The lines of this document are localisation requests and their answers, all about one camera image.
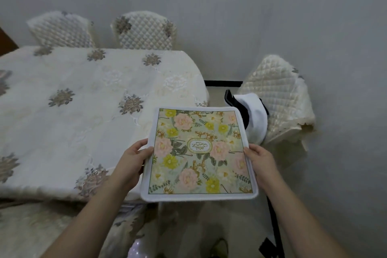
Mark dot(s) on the person's left hand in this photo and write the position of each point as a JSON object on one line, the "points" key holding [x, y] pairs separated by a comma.
{"points": [[130, 165]]}

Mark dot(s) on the person's right hand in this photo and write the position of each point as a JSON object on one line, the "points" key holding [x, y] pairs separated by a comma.
{"points": [[263, 167]]}

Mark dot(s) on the person's right thumb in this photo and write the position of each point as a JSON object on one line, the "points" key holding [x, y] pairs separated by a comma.
{"points": [[249, 152]]}

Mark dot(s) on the person's left thumb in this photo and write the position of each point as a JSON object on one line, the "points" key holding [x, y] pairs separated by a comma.
{"points": [[145, 151]]}

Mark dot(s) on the floral print square mat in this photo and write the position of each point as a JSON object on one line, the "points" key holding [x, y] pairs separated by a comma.
{"points": [[199, 152]]}

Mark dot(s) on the person's left forearm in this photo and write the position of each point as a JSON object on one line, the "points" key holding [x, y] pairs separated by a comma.
{"points": [[90, 221]]}

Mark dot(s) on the person's right forearm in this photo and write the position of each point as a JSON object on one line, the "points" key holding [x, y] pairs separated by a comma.
{"points": [[299, 224]]}

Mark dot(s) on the white and black bag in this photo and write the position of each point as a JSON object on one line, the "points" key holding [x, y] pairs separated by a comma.
{"points": [[255, 112]]}

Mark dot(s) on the chair with quilted cream cover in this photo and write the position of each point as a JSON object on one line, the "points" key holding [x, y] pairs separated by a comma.
{"points": [[278, 94], [145, 31], [63, 29]]}

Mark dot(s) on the black baseboard strip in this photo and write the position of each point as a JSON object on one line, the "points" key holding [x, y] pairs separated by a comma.
{"points": [[223, 83]]}

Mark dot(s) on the cream floral embroidered tablecloth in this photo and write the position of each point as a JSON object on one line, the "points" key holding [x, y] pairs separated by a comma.
{"points": [[75, 115]]}

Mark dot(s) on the person's green shoe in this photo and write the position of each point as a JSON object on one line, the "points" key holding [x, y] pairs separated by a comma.
{"points": [[219, 248]]}

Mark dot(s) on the chair with embroidered cream cover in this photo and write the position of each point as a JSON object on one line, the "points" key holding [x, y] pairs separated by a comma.
{"points": [[45, 224]]}

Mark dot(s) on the brown wooden furniture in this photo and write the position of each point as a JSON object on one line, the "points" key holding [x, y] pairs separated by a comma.
{"points": [[6, 43]]}

